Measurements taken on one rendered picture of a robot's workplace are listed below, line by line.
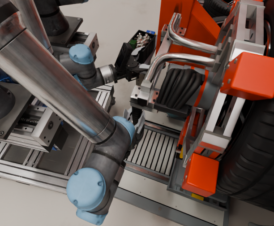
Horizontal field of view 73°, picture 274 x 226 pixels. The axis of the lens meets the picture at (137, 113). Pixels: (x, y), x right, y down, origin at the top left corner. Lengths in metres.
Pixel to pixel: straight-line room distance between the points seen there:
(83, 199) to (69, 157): 0.94
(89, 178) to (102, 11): 2.63
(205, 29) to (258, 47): 0.66
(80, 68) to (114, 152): 0.37
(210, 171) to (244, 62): 0.30
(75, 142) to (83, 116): 0.98
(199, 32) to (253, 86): 0.79
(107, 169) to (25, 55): 0.26
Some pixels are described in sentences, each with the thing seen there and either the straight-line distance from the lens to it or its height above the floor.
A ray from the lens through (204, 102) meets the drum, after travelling 0.68.
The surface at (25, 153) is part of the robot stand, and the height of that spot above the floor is 0.21.
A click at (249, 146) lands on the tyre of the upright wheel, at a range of 0.47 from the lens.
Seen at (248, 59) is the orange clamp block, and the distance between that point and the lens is 0.40.
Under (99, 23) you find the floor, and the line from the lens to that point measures 2.66.
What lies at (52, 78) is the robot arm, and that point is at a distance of 0.35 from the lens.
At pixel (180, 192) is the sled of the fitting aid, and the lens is 1.26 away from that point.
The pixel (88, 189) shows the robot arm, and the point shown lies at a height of 1.01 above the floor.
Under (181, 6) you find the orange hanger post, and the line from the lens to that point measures 1.08.
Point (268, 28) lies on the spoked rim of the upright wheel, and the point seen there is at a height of 1.10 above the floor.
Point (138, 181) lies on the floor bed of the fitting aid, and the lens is 1.34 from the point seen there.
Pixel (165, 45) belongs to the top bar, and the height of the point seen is 0.98.
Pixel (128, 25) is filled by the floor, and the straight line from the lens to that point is 2.58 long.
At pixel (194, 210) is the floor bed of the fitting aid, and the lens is 1.36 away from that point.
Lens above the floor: 1.39
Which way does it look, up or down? 58 degrees down
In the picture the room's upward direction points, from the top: straight up
